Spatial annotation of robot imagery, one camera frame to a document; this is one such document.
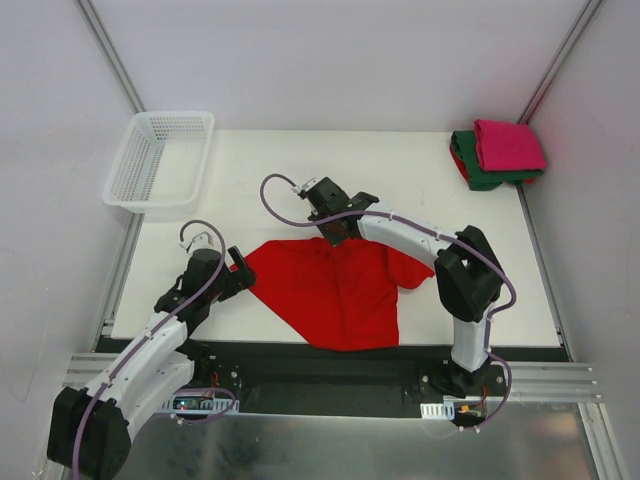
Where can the pink folded t-shirt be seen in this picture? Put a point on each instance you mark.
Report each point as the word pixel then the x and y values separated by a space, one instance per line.
pixel 503 146

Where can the red folded t-shirt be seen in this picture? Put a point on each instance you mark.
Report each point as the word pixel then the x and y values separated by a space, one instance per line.
pixel 459 163

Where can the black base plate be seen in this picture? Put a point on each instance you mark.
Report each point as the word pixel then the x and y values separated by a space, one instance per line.
pixel 298 379

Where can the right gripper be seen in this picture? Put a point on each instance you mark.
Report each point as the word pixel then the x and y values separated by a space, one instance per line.
pixel 338 228

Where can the green folded t-shirt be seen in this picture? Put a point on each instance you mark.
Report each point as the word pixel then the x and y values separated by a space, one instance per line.
pixel 464 143

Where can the right cable duct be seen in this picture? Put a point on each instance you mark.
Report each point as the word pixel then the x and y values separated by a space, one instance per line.
pixel 438 411

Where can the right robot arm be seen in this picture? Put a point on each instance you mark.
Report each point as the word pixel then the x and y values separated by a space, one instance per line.
pixel 466 271

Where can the cable duct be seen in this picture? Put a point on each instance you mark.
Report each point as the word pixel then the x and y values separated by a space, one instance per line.
pixel 438 411
pixel 199 405

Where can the left cable duct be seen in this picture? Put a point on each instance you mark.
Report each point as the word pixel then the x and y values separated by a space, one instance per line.
pixel 199 405

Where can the white plastic basket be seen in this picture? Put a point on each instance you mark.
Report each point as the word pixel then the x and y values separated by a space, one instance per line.
pixel 161 161

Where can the red t-shirt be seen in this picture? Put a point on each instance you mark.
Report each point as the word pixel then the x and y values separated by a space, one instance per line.
pixel 342 298
pixel 459 163

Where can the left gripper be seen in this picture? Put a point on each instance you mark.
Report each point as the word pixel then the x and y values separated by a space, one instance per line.
pixel 235 275

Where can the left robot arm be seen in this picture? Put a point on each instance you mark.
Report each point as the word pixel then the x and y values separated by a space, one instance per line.
pixel 93 427

